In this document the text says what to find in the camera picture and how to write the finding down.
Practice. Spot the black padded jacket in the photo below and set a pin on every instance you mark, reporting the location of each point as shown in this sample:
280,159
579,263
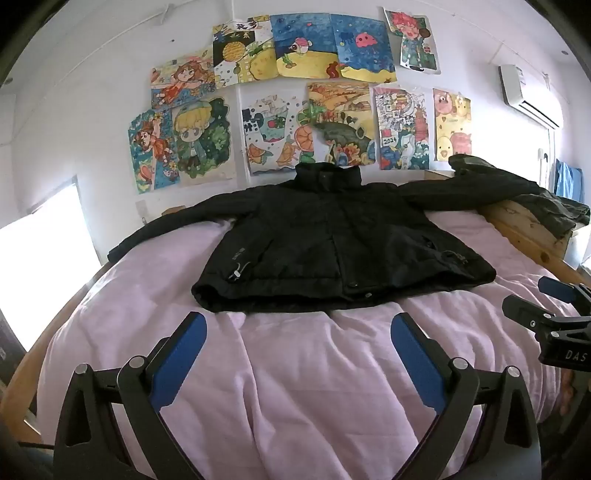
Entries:
332,244

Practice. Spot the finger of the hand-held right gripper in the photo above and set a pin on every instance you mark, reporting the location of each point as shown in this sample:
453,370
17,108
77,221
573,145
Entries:
526,314
556,288

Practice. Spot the dark green garment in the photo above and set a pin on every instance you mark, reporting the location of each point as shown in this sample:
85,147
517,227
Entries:
554,212

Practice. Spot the white cabinet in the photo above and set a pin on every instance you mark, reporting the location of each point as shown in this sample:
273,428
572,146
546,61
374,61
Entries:
579,249

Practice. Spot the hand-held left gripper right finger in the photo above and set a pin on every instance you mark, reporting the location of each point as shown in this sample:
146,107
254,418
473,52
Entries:
415,364

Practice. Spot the bright window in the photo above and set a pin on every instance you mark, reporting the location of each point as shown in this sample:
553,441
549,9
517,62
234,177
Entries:
41,249

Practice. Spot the blue hanging cloth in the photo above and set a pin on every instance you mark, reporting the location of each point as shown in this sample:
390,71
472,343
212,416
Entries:
569,182

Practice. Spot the person's right hand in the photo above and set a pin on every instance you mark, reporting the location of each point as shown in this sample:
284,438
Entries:
567,392

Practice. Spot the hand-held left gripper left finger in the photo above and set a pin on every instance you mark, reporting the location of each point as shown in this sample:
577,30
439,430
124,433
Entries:
184,355

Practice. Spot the white air conditioner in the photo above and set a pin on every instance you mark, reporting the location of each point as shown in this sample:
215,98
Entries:
531,94

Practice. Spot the group of colourful paper drawings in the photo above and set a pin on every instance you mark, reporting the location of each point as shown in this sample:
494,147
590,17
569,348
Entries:
295,101

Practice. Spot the pink bed sheet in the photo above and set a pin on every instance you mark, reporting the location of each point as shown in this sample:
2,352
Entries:
300,369

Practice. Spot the wooden bed frame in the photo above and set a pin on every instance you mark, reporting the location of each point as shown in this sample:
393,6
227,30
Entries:
521,226

